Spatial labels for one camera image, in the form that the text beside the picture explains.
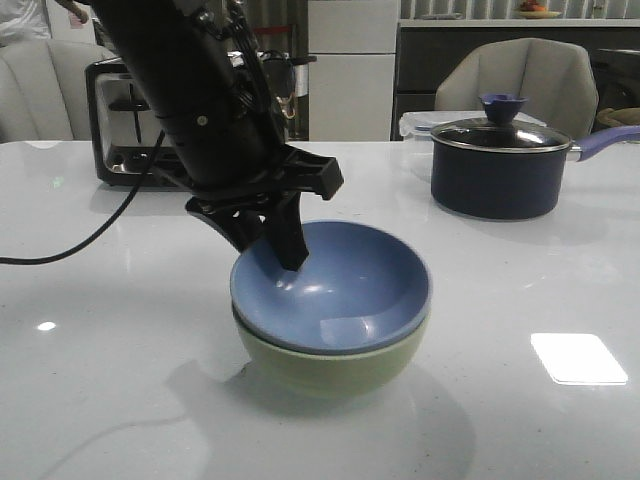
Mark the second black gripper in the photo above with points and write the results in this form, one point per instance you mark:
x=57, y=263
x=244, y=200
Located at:
x=276, y=188

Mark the blue bowl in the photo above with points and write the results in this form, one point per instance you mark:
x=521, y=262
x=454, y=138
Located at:
x=360, y=289

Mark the green bowl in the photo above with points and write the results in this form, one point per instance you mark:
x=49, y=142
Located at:
x=330, y=376

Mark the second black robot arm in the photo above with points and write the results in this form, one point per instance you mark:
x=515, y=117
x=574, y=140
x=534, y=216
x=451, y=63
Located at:
x=207, y=88

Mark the white refrigerator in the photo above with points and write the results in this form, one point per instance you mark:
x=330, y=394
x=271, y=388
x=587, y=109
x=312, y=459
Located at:
x=351, y=81

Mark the black and chrome toaster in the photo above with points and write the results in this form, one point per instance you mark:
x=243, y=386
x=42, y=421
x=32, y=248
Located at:
x=124, y=129

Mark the clear plastic container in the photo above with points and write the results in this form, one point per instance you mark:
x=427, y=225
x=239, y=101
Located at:
x=417, y=125

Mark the dark blue saucepan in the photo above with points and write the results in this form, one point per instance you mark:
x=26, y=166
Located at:
x=511, y=186

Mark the dark kitchen counter cabinet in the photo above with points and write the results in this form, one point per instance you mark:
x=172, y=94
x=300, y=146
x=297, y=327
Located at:
x=429, y=50

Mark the glass pot lid blue knob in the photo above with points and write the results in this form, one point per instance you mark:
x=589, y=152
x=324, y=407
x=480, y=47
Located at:
x=499, y=130

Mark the grey chair left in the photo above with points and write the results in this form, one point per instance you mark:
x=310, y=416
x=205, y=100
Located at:
x=43, y=90

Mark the grey chair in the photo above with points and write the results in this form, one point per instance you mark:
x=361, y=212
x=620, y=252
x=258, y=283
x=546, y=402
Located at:
x=556, y=78
x=43, y=90

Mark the grey chair right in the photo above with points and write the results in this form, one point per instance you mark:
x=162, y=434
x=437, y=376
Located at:
x=556, y=78

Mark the fruit plate on counter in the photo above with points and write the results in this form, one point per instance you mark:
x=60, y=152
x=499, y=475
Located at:
x=534, y=10

